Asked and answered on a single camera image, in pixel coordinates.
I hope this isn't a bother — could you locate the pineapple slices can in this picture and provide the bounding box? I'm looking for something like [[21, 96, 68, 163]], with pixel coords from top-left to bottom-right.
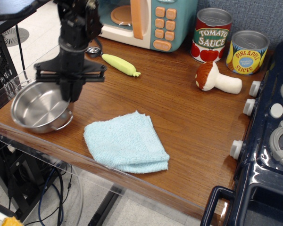
[[226, 30, 270, 75]]

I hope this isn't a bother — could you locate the round floor vent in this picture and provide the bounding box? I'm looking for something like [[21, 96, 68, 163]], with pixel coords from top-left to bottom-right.
[[2, 27, 29, 47]]

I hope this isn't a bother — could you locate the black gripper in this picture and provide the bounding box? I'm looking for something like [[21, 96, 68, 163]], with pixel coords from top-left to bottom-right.
[[34, 46, 107, 102]]

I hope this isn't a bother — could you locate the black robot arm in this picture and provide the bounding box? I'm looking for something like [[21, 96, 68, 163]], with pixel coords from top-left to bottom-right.
[[34, 0, 107, 102]]

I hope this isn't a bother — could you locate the toy microwave teal and cream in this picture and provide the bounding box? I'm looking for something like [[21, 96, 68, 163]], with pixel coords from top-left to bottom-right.
[[99, 0, 198, 52]]

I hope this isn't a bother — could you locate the blue cable under table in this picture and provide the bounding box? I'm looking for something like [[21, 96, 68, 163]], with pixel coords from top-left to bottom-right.
[[38, 168, 64, 226]]

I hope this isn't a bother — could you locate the yellow object at floor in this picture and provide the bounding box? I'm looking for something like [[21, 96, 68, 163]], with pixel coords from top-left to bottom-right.
[[1, 217, 23, 226]]

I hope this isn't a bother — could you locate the tomato sauce can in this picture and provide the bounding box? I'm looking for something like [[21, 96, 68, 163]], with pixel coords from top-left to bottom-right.
[[191, 8, 233, 62]]

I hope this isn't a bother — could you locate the stainless steel pot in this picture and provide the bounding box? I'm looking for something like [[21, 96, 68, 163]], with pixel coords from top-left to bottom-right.
[[11, 82, 74, 134]]

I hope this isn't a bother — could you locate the light blue folded towel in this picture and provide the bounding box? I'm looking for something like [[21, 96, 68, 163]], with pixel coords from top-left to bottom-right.
[[83, 111, 170, 174]]

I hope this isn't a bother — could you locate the dark blue toy stove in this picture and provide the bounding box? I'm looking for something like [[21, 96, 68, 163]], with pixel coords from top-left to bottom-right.
[[201, 41, 283, 226]]

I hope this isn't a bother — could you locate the plush mushroom toy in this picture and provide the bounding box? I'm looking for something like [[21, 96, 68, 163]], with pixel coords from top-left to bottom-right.
[[195, 61, 242, 94]]

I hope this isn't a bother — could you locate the black side desk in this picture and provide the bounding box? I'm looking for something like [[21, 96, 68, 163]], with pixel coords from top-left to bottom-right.
[[0, 0, 51, 40]]

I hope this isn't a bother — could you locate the black cable under table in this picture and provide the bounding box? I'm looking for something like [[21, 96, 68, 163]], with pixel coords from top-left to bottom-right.
[[25, 164, 74, 226]]

